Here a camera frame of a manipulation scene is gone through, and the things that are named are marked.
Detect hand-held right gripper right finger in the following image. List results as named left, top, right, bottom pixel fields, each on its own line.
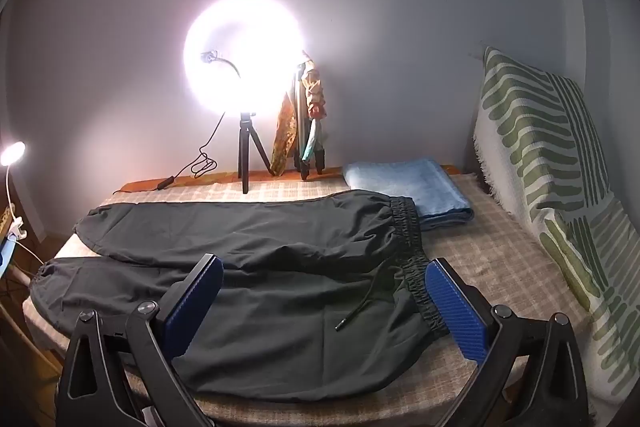
left=424, top=257, right=598, bottom=427

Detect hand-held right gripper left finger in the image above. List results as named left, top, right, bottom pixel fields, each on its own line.
left=54, top=253, right=224, bottom=427

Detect dark pants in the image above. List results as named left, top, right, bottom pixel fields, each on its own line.
left=28, top=189, right=451, bottom=403

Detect blue folded towel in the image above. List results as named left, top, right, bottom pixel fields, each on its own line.
left=344, top=158, right=475, bottom=233

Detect black tripod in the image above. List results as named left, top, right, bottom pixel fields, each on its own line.
left=236, top=112, right=273, bottom=195

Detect wooden chair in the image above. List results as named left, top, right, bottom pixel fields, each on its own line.
left=0, top=277, right=63, bottom=408

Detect orange patterned cloth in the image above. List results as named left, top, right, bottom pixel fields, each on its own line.
left=270, top=57, right=326, bottom=178

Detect teal cloth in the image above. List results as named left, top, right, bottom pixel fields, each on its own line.
left=300, top=119, right=322, bottom=162

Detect green leaf patterned blanket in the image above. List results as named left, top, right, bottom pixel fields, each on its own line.
left=472, top=46, right=640, bottom=403

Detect blue board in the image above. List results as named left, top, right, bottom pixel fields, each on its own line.
left=0, top=241, right=15, bottom=280

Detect white clip lamp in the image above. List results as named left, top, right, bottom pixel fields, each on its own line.
left=0, top=141, right=46, bottom=268

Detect gooseneck phone holder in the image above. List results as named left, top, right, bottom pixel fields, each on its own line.
left=201, top=49, right=246, bottom=80

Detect black cable with inline switch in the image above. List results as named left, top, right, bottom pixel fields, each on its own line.
left=112, top=112, right=228, bottom=195

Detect ring light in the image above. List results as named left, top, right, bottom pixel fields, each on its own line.
left=184, top=0, right=307, bottom=115

